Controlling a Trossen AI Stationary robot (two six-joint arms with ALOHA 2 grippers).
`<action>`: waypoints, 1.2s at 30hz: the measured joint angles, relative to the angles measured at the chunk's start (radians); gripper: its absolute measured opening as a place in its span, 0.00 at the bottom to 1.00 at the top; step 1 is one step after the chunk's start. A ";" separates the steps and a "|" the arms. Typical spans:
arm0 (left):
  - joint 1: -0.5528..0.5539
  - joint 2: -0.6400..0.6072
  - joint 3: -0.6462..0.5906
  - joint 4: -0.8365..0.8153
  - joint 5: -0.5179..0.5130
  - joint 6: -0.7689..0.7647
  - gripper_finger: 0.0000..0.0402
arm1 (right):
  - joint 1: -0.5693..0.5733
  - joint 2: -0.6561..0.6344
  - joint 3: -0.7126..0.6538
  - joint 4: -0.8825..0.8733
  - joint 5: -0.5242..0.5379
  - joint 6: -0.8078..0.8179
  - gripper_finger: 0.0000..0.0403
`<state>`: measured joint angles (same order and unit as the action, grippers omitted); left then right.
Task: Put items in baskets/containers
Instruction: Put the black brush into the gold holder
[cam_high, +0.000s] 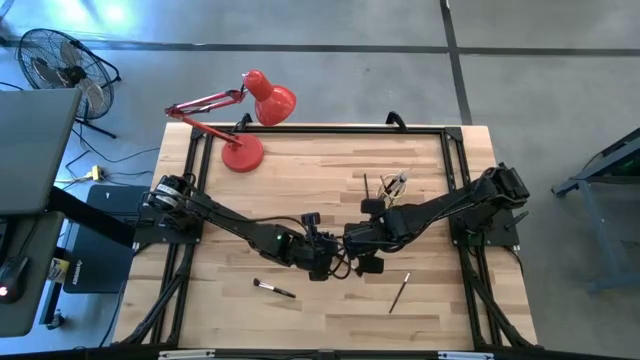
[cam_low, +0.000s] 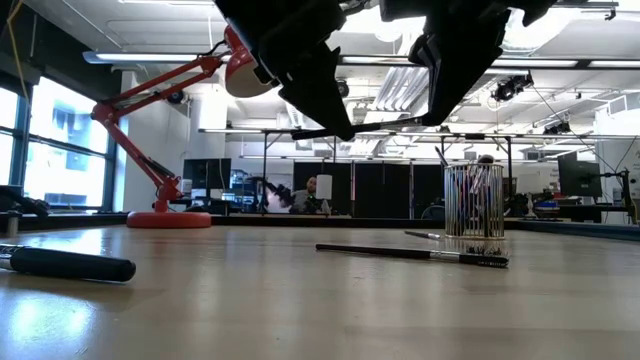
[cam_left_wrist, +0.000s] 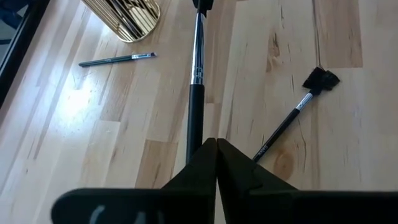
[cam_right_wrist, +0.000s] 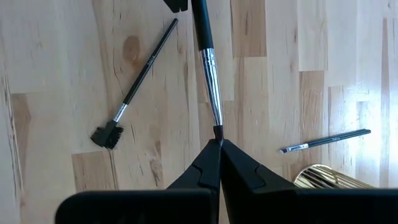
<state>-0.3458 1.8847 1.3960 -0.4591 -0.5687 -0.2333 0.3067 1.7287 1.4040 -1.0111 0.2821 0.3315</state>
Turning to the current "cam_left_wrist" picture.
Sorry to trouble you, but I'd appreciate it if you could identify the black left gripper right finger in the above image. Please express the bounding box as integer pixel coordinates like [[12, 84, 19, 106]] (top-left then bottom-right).
[[216, 138, 398, 224]]

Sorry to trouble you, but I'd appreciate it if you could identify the black aluminium table frame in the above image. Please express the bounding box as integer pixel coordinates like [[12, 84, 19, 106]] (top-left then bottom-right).
[[0, 0, 50, 108]]

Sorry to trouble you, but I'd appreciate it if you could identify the gold wire brush holder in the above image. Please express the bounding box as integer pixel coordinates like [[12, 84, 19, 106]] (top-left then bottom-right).
[[81, 0, 161, 44]]

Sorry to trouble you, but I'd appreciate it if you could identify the long silver ferrule makeup brush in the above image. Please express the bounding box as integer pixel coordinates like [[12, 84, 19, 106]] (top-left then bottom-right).
[[185, 0, 215, 164]]

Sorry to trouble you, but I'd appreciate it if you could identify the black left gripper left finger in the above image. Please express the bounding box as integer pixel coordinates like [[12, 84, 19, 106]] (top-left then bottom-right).
[[51, 138, 218, 224]]

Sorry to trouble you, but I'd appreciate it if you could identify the black fan makeup brush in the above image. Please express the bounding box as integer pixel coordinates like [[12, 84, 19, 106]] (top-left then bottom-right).
[[252, 66, 341, 163]]

